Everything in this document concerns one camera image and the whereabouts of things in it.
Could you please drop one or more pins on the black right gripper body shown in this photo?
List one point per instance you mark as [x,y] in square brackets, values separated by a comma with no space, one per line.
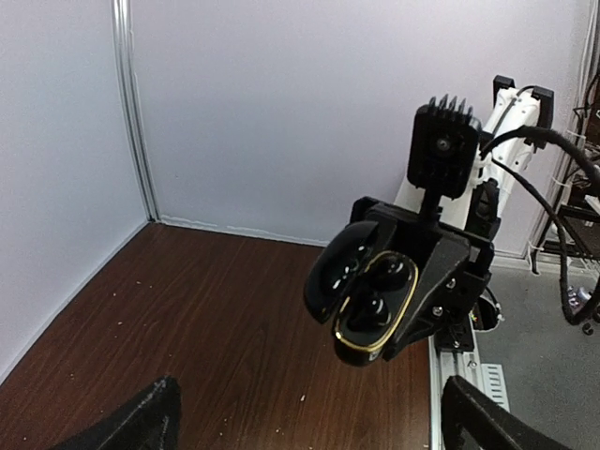
[416,237]

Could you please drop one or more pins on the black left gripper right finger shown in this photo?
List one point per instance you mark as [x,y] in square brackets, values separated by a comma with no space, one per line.
[466,408]

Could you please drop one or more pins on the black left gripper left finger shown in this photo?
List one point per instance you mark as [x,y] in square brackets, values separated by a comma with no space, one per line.
[149,420]

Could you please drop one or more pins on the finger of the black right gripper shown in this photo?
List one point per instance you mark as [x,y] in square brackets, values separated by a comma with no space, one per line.
[439,298]
[372,210]

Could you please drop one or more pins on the black earbud charging case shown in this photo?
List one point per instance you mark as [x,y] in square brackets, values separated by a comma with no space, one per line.
[338,280]

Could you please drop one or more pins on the black earbud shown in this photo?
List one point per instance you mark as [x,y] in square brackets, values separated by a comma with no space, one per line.
[390,273]
[370,314]

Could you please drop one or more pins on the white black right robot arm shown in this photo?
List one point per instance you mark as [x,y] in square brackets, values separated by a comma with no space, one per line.
[508,140]

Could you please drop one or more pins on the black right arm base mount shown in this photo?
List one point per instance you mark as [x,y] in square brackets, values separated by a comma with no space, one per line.
[485,316]

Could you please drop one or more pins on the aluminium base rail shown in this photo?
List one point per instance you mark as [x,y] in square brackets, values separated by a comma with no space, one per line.
[541,369]

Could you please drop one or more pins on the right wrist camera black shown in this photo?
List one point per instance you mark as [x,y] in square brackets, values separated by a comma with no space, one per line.
[445,138]

